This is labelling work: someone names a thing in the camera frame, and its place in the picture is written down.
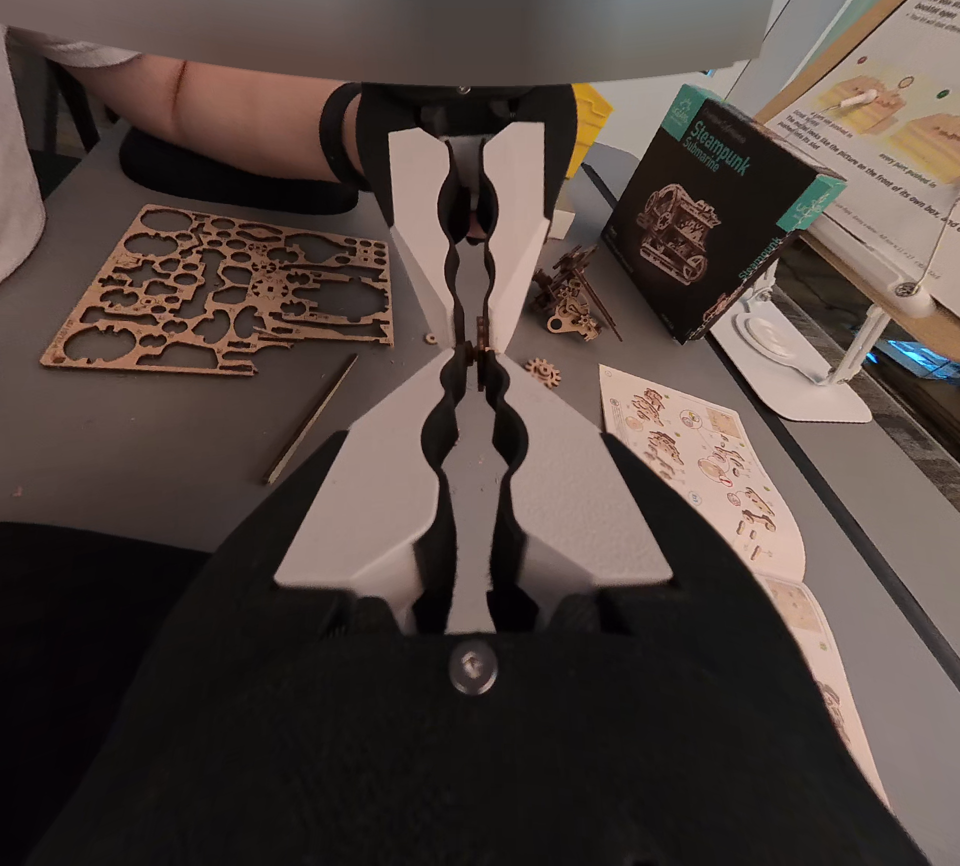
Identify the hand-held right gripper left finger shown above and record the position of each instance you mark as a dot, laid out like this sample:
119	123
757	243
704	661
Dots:
360	513

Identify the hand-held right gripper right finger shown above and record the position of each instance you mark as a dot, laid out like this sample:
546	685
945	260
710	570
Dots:
585	513

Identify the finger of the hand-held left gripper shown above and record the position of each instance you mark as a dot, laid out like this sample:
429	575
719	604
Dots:
525	206
416	206

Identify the small wooden model part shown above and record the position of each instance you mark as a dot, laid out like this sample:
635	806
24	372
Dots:
486	341

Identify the partly built wooden model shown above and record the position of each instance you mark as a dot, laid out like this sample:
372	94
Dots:
570	303

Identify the laser-cut wooden parts sheet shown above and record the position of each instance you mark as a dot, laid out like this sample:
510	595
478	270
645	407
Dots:
352	339

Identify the black model kit box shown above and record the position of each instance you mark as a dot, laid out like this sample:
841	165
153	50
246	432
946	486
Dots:
697	206

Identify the white block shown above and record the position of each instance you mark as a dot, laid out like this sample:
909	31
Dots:
562	225

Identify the black wristband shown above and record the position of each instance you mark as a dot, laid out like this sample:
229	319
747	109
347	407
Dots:
330	138

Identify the thin wooden stick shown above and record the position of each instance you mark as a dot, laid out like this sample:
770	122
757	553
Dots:
311	420

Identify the paper instruction booklet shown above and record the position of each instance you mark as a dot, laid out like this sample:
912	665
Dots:
675	446

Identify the large wooden gear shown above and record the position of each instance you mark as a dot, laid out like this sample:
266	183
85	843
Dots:
534	372

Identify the white stand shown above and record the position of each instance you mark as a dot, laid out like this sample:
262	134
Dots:
825	401

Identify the dark cloth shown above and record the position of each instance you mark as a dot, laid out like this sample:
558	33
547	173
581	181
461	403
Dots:
75	656

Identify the instruction board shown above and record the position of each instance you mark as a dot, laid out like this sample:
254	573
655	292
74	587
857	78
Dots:
885	146

